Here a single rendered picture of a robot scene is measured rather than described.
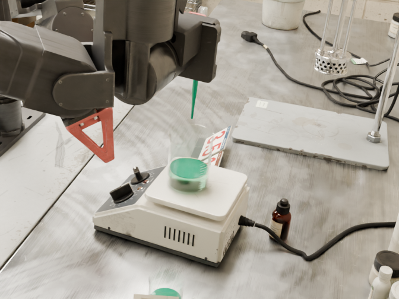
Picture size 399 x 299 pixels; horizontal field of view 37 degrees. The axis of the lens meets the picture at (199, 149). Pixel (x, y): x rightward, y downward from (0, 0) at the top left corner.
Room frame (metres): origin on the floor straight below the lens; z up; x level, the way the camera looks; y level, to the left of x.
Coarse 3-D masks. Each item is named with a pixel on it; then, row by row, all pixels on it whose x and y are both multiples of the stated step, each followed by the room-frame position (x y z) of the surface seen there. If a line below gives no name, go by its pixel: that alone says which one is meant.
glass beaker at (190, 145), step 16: (176, 128) 0.74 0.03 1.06; (192, 128) 0.75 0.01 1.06; (176, 144) 0.69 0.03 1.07; (192, 144) 0.75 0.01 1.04; (208, 144) 0.70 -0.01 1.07; (176, 160) 0.69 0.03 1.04; (192, 160) 0.69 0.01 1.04; (208, 160) 0.70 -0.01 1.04; (176, 176) 0.69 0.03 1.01; (192, 176) 0.69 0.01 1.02; (208, 176) 0.71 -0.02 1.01; (192, 192) 0.69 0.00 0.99
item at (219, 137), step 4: (220, 132) 1.00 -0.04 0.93; (224, 132) 0.98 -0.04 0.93; (216, 136) 0.99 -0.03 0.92; (220, 136) 0.97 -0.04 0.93; (216, 140) 0.97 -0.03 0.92; (220, 140) 0.96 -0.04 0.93; (216, 144) 0.95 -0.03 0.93; (220, 144) 0.94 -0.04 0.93; (216, 148) 0.93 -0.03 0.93; (212, 152) 0.92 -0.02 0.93
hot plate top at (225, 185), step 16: (160, 176) 0.73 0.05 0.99; (224, 176) 0.75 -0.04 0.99; (240, 176) 0.75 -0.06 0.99; (160, 192) 0.69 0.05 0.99; (176, 192) 0.69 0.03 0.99; (208, 192) 0.70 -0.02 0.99; (224, 192) 0.71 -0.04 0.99; (240, 192) 0.72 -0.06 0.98; (176, 208) 0.67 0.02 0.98; (192, 208) 0.66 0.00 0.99; (208, 208) 0.66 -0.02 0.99; (224, 208) 0.67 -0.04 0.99
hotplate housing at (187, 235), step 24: (96, 216) 0.70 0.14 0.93; (120, 216) 0.69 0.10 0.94; (144, 216) 0.68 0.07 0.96; (168, 216) 0.67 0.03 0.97; (192, 216) 0.67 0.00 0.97; (240, 216) 0.72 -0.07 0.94; (144, 240) 0.67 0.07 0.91; (168, 240) 0.66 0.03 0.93; (192, 240) 0.65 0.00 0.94; (216, 240) 0.64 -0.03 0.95; (216, 264) 0.64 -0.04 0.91
